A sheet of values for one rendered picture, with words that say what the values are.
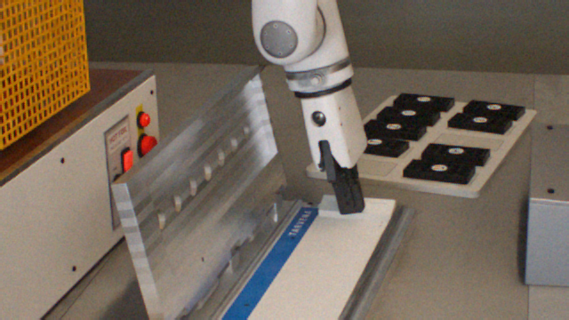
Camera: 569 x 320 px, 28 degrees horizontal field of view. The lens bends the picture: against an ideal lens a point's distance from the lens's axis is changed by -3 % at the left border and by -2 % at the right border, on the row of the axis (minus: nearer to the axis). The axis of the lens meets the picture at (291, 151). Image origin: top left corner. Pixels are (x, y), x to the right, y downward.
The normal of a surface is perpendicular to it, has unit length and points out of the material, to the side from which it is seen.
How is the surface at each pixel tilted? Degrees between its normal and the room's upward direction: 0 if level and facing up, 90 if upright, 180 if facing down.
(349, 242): 0
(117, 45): 90
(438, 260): 0
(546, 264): 90
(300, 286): 0
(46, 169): 90
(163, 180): 79
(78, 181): 90
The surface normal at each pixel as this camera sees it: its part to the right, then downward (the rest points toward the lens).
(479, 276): -0.03, -0.94
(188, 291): 0.94, -0.12
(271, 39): -0.44, 0.34
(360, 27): -0.20, 0.34
